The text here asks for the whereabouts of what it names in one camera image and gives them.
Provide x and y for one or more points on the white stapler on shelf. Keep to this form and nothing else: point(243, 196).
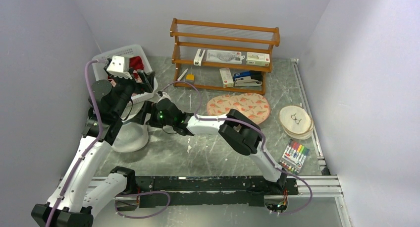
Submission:
point(200, 53)

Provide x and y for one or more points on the white tall box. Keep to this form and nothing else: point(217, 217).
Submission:
point(226, 77)

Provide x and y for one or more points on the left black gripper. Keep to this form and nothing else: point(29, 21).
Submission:
point(147, 85)

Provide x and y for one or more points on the pink bra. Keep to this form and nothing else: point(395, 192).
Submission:
point(135, 75)

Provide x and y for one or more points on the green white box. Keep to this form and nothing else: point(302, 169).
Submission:
point(257, 59)

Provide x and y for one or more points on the wooden shelf rack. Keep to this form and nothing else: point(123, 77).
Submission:
point(221, 45)

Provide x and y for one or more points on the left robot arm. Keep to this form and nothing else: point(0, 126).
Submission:
point(70, 205)

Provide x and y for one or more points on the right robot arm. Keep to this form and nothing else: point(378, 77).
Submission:
point(243, 135)

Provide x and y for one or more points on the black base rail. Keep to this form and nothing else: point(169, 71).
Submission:
point(207, 190)

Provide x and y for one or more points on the white pen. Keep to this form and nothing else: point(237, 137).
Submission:
point(182, 74)

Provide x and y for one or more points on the white mesh laundry bag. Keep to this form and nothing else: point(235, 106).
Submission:
point(132, 136)

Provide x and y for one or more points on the yellow grey eraser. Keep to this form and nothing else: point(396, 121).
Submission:
point(190, 78)

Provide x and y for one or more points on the pink floral laundry bag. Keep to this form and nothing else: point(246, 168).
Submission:
point(252, 105)

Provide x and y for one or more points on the flat packaged item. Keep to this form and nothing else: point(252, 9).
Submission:
point(220, 56)

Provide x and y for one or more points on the red garment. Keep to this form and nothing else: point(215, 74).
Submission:
point(135, 64)

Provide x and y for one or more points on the marker pen set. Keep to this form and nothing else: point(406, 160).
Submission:
point(294, 156)

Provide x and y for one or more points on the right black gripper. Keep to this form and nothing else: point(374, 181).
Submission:
point(148, 107)

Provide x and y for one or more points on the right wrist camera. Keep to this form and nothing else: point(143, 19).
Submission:
point(163, 95)

